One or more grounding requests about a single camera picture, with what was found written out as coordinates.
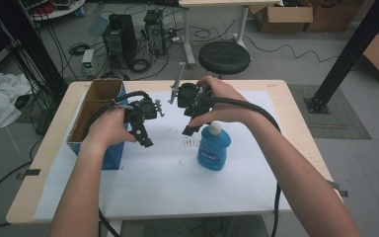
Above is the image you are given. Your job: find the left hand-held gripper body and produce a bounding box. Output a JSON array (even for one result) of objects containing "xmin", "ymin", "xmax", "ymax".
[{"xmin": 123, "ymin": 98, "xmax": 166, "ymax": 132}]

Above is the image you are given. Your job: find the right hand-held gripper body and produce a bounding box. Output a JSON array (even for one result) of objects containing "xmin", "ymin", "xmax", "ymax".
[{"xmin": 168, "ymin": 61, "xmax": 215, "ymax": 119}]

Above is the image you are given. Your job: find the blue bottle with white cap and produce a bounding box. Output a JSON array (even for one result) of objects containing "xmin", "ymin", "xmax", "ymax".
[{"xmin": 196, "ymin": 120, "xmax": 232, "ymax": 172}]

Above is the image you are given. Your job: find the person's left hand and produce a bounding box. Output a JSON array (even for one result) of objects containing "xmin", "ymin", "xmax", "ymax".
[{"xmin": 79, "ymin": 107, "xmax": 138, "ymax": 153}]

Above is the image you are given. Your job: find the person's right hand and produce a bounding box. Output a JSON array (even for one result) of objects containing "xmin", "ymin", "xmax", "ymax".
[{"xmin": 188, "ymin": 75, "xmax": 262, "ymax": 128}]

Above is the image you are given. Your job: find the blue cardboard box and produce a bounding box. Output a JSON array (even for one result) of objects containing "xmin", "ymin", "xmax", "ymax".
[{"xmin": 66, "ymin": 78, "xmax": 130, "ymax": 171}]

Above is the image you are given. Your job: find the black round stool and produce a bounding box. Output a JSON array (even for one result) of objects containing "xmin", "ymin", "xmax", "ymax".
[{"xmin": 197, "ymin": 40, "xmax": 252, "ymax": 76}]

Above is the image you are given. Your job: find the white table mat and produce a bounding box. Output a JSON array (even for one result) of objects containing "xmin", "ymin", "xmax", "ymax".
[{"xmin": 33, "ymin": 90, "xmax": 292, "ymax": 221}]

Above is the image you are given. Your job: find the white power supply unit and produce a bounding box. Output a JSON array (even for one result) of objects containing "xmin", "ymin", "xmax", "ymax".
[{"xmin": 81, "ymin": 48, "xmax": 96, "ymax": 79}]

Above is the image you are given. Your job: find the large black computer tower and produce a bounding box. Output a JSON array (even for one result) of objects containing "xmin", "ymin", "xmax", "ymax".
[{"xmin": 101, "ymin": 13, "xmax": 139, "ymax": 70}]

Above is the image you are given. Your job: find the small black computer tower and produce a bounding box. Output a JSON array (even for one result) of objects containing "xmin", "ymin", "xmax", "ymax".
[{"xmin": 143, "ymin": 9, "xmax": 167, "ymax": 56}]

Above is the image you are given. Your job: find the white desk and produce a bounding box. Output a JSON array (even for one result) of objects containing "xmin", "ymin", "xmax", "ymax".
[{"xmin": 179, "ymin": 0, "xmax": 284, "ymax": 69}]

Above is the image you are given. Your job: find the wooden table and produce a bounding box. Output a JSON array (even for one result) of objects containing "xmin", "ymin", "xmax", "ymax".
[{"xmin": 6, "ymin": 79, "xmax": 343, "ymax": 225}]

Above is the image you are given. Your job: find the grey tape strip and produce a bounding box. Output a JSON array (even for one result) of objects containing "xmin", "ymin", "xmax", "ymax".
[
  {"xmin": 16, "ymin": 168, "xmax": 41, "ymax": 181},
  {"xmin": 328, "ymin": 180, "xmax": 349, "ymax": 198}
]

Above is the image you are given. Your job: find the open brown cardboard box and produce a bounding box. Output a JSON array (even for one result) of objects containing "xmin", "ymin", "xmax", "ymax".
[{"xmin": 249, "ymin": 0, "xmax": 314, "ymax": 34}]

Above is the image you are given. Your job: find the round white table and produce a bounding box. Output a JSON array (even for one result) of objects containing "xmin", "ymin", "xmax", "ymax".
[{"xmin": 19, "ymin": 0, "xmax": 87, "ymax": 22}]

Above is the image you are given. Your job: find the grey floor mat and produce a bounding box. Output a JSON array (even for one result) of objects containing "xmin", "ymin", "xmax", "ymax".
[{"xmin": 287, "ymin": 83, "xmax": 372, "ymax": 140}]

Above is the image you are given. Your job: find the closed brown cardboard box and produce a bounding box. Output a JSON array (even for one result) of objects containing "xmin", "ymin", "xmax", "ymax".
[{"xmin": 303, "ymin": 0, "xmax": 365, "ymax": 34}]

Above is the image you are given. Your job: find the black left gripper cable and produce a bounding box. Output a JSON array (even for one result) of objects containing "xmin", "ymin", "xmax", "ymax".
[{"xmin": 81, "ymin": 90, "xmax": 152, "ymax": 237}]

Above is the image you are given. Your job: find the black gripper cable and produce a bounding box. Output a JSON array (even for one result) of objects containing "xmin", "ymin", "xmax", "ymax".
[
  {"xmin": 206, "ymin": 96, "xmax": 282, "ymax": 237},
  {"xmin": 81, "ymin": 90, "xmax": 152, "ymax": 237}
]

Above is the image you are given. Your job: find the coiled black cable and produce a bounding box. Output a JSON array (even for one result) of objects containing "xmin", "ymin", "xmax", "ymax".
[
  {"xmin": 68, "ymin": 41, "xmax": 91, "ymax": 56},
  {"xmin": 129, "ymin": 57, "xmax": 152, "ymax": 74}
]

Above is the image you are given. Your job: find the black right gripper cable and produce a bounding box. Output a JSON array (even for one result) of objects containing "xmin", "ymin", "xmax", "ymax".
[{"xmin": 206, "ymin": 96, "xmax": 282, "ymax": 237}]

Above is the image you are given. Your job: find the long black floor cable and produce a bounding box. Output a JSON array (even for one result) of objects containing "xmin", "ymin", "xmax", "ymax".
[{"xmin": 242, "ymin": 34, "xmax": 341, "ymax": 64}]

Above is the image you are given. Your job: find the black stand with cables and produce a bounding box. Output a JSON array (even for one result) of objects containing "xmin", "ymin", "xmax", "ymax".
[{"xmin": 0, "ymin": 0, "xmax": 69, "ymax": 101}]

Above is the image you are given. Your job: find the black aluminium frame post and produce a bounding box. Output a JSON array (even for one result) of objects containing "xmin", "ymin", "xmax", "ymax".
[{"xmin": 303, "ymin": 0, "xmax": 379, "ymax": 115}]

